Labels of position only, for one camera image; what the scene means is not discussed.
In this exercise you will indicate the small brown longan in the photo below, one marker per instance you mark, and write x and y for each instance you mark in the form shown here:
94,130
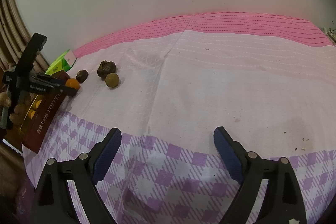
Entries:
112,80

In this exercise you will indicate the dark wrinkled passion fruit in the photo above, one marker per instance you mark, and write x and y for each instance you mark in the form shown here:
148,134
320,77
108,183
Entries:
105,68

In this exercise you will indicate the person left hand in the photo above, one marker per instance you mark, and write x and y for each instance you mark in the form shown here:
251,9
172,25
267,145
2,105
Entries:
5,101

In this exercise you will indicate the gold metal tin tray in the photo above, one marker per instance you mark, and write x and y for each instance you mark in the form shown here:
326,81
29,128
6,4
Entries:
38,117

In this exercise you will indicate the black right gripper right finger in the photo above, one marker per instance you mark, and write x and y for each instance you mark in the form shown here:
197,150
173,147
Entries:
283,201

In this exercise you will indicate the green tissue pack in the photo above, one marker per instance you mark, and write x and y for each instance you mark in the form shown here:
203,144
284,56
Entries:
63,63

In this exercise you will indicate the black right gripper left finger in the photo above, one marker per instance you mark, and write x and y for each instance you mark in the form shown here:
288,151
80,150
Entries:
53,202

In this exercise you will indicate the pink purple checked tablecloth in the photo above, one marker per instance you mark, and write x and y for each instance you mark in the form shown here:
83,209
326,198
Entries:
268,80

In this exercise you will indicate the rattan chair frame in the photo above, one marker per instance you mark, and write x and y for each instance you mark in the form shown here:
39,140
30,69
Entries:
14,34

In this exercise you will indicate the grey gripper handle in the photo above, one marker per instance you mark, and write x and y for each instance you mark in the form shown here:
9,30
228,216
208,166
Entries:
5,118

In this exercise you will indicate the orange tangerine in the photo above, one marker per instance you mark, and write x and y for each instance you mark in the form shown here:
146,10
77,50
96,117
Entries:
73,83

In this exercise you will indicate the dark wrinkled fruit top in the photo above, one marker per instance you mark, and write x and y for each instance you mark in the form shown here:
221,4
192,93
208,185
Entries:
81,76

